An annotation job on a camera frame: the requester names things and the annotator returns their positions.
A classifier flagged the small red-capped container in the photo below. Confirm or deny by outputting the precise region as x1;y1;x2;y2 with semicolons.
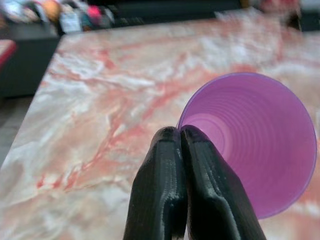
85;5;102;22

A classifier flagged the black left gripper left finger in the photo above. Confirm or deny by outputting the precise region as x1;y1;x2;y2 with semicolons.
123;126;189;240

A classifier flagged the purple plastic cup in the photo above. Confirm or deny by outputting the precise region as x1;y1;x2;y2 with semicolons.
175;72;318;221

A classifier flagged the small yellow figurine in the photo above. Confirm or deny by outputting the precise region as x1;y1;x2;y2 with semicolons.
42;0;63;17

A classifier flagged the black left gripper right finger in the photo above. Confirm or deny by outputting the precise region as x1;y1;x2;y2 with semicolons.
180;124;268;240

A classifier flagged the small white box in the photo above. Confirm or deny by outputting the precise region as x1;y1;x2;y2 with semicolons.
59;11;83;33

